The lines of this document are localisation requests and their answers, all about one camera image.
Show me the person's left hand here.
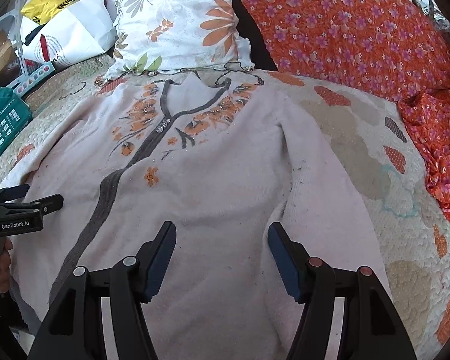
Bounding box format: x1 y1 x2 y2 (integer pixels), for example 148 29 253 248
0 238 13 293

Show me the quilted heart pattern bedspread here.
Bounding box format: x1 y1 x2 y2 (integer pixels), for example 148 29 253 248
0 65 450 359

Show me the pink floral knit cardigan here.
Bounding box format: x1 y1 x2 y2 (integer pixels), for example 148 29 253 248
5 72 386 359

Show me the orange floral blanket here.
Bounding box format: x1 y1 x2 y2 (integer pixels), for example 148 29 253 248
241 0 450 221

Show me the white metal shelf frame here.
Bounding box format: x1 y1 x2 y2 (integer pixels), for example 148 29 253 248
9 0 28 77

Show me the white floral pillow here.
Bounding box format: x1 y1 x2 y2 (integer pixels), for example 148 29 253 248
103 0 254 81

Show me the yellow plastic bag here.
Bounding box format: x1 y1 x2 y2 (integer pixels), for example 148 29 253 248
21 0 78 25

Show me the teal tissue package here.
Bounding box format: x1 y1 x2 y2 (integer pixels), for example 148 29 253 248
0 87 32 157

